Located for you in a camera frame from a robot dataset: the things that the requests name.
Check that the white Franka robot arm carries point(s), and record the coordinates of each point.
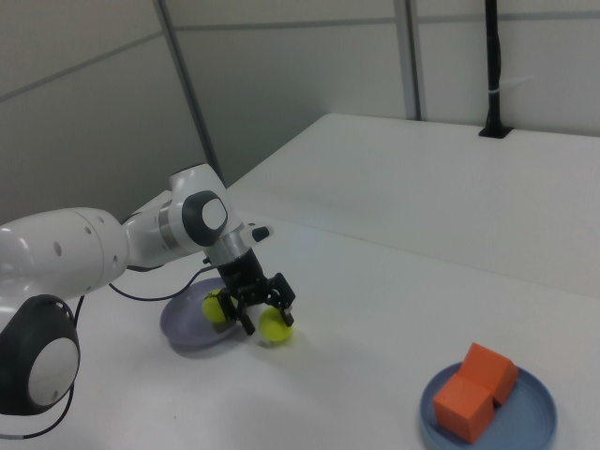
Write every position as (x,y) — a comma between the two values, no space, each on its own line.
(61,253)

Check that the orange cube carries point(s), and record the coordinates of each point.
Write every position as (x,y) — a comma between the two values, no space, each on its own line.
(492,370)
(461,412)

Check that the grey partition post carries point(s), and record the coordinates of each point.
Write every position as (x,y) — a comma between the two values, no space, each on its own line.
(187,70)
(414,61)

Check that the yellow tennis ball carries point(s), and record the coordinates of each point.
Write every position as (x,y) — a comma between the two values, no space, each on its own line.
(274,330)
(212,311)

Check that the blue plate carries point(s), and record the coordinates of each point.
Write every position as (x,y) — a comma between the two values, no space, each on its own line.
(525,412)

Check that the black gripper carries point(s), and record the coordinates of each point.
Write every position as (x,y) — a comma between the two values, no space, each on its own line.
(244,276)

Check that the purple plate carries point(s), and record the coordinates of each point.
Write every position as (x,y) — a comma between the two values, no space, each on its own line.
(187,323)

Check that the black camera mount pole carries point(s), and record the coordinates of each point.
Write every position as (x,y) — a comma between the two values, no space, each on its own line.
(492,70)

